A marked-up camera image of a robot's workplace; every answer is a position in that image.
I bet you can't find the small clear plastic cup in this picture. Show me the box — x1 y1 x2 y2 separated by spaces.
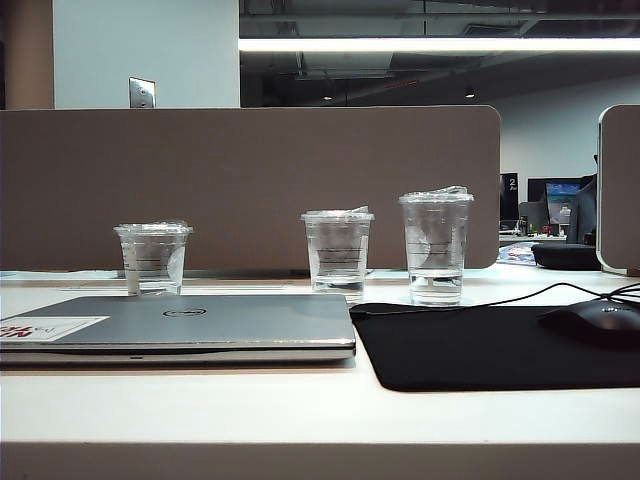
112 219 194 297

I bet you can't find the white red laptop sticker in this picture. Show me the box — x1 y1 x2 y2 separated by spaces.
0 314 111 344

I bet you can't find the metal wall plate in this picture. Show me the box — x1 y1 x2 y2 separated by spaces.
128 76 157 109

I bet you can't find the long brown desk divider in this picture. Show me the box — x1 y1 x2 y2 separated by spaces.
0 104 503 274

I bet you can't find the black computer mouse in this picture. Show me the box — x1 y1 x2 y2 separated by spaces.
538 299 640 346

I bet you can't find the tall clear plastic cup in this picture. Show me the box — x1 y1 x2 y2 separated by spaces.
398 184 475 307

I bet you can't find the dark office chair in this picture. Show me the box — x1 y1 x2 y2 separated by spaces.
566 173 599 245

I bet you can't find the white ceiling light strip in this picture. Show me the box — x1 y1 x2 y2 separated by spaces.
238 37 640 53

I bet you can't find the black mouse pad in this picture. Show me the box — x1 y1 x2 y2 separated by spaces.
348 301 640 393

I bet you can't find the black mouse cable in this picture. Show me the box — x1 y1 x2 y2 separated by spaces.
349 281 640 319

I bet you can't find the black round cushion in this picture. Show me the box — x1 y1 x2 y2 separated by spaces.
530 242 602 272

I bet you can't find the black sign with number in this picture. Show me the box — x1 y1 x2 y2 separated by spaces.
500 172 520 221

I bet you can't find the silver Dell laptop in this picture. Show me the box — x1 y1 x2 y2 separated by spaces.
0 293 357 370

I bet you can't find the medium clear plastic cup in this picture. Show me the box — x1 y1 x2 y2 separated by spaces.
299 203 376 294

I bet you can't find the background computer monitor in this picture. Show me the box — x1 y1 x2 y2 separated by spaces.
543 180 584 226

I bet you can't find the white-edged brown desk divider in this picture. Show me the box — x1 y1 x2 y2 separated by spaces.
597 103 640 277

